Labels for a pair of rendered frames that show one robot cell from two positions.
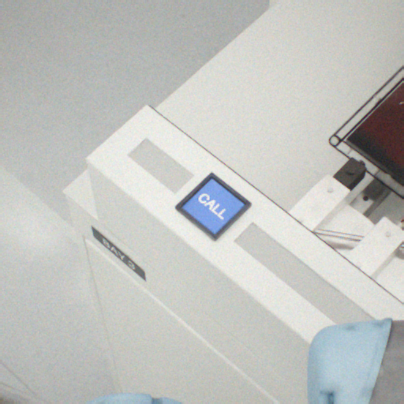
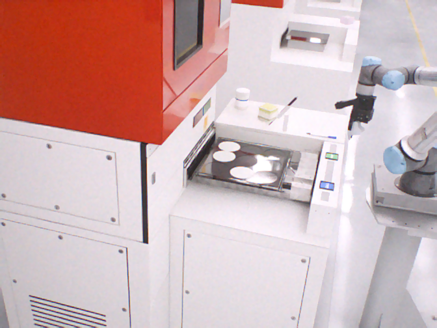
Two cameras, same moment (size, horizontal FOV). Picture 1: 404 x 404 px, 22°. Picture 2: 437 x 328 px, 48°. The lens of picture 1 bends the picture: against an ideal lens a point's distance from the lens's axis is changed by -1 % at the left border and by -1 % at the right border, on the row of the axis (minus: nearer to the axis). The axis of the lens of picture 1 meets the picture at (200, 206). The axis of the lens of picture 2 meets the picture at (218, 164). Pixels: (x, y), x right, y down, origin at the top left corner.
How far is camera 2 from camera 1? 2.08 m
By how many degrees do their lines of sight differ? 78
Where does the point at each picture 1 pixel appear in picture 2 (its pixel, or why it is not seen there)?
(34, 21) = not seen: outside the picture
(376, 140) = (274, 182)
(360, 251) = (306, 177)
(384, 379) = (395, 70)
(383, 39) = (224, 204)
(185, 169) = (321, 192)
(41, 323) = not seen: outside the picture
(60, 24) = not seen: outside the picture
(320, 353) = (398, 75)
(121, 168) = (332, 201)
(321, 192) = (297, 185)
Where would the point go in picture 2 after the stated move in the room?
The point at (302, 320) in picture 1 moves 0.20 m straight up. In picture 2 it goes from (337, 170) to (346, 126)
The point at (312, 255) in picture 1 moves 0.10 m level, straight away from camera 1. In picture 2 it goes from (322, 172) to (300, 174)
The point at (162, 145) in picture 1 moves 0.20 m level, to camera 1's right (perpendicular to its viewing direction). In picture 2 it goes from (319, 197) to (288, 172)
